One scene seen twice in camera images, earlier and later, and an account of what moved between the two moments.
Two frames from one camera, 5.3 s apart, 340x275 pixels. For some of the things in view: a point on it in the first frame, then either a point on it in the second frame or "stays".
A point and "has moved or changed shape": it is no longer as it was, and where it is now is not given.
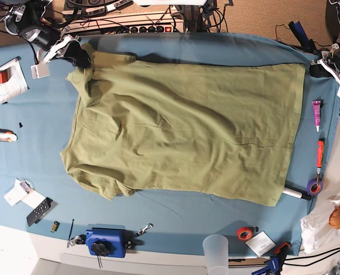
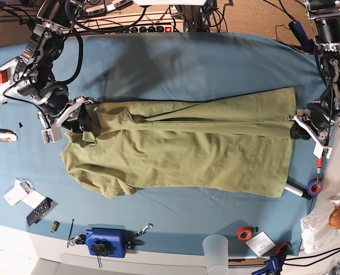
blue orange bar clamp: x=276 y=262 stays
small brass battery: x=55 y=227 stays
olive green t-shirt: x=214 y=131 has moved or changed shape
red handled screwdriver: x=320 y=158 stays
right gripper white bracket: x=74 y=51 → x=78 y=121
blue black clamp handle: x=307 y=45 stays
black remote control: x=37 y=213 stays
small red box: x=0 y=78 stays
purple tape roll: x=314 y=181 stays
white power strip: x=170 y=22 stays
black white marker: x=297 y=193 has moved or changed shape
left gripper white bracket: x=317 y=70 → x=296 y=132
